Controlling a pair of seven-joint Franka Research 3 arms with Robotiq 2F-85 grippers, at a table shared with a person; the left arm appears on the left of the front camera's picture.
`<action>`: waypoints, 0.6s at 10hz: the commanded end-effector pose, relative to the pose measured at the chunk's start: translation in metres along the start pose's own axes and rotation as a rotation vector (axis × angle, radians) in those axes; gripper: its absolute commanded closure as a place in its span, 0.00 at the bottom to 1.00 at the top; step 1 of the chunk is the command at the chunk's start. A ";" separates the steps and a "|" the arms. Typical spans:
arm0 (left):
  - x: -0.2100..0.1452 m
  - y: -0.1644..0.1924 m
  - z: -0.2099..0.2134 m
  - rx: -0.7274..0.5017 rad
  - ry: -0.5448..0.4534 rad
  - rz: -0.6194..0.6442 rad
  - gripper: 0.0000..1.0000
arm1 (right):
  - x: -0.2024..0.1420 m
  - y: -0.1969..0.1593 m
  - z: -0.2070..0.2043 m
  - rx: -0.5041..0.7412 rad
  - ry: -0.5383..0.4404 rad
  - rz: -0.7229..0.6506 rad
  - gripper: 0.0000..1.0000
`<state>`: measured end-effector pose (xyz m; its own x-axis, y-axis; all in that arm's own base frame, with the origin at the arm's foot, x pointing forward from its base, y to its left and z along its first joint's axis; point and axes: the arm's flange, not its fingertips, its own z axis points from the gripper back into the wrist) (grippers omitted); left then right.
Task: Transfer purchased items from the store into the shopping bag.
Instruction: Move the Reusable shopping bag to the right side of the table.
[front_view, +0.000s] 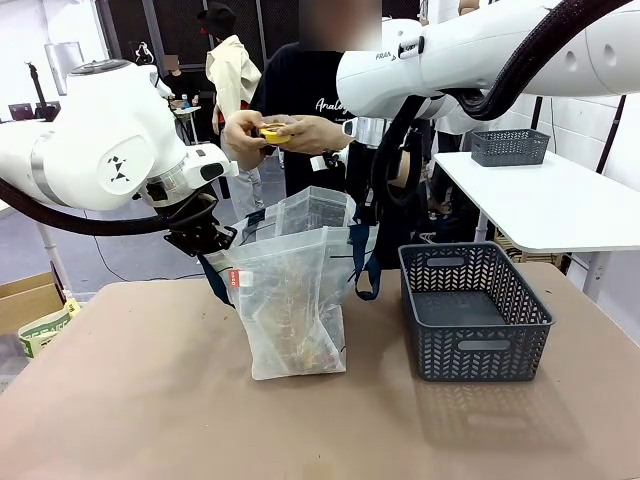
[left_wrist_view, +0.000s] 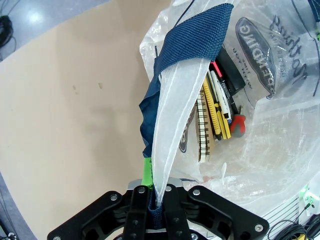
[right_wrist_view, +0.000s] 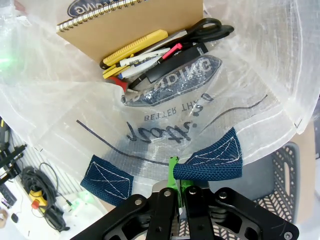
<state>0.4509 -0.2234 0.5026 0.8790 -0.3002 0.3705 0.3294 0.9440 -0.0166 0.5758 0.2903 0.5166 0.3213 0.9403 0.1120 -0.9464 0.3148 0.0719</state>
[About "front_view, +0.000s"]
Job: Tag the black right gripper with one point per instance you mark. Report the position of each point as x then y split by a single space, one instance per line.
362 180

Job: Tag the bystander in black clothes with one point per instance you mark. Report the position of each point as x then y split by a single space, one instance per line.
181 85

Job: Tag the white standing desk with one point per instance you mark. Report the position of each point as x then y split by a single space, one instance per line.
52 255

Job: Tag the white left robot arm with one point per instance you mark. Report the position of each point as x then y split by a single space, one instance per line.
100 145

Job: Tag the person in black T-shirt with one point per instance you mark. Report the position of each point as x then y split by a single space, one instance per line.
295 85

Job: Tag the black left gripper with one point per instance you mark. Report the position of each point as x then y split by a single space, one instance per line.
200 232

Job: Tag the person's right hand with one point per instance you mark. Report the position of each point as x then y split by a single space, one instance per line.
242 135

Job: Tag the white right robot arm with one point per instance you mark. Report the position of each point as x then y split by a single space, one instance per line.
490 55

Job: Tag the mannequin with beige jacket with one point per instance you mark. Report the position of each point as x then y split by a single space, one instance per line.
232 75

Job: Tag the dark grey plastic basket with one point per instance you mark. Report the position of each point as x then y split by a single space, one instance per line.
510 147
475 315

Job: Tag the white side table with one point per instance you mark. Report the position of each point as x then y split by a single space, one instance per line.
550 205

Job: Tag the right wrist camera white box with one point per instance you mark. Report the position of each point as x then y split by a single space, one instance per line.
318 163

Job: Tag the clear plastic tote bag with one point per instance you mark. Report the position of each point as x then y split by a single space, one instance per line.
290 290

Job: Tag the person's left forearm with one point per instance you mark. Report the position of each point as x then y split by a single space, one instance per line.
411 167

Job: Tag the yellow tape roll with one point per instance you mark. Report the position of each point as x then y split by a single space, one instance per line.
274 134

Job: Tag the brown cardboard box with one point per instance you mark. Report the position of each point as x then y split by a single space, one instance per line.
27 300

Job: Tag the grey framed board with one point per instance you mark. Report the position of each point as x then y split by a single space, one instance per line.
64 67

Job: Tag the green and white paper bag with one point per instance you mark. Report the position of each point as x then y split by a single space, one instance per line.
47 327

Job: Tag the person's left hand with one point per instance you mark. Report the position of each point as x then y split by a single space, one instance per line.
315 135

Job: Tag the beige goods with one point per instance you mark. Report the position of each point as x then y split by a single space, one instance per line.
295 320

